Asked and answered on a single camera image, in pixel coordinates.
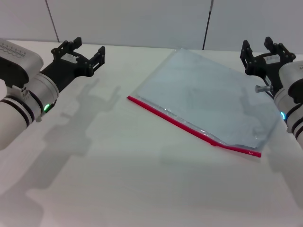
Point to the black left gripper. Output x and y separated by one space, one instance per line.
68 68

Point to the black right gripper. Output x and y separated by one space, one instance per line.
267 68

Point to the clear red-zip document bag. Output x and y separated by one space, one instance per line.
201 94

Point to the silver metal bolt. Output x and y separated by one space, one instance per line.
261 89

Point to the red zipper slider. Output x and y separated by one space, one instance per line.
214 143

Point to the left wrist camera housing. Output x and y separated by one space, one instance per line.
19 56

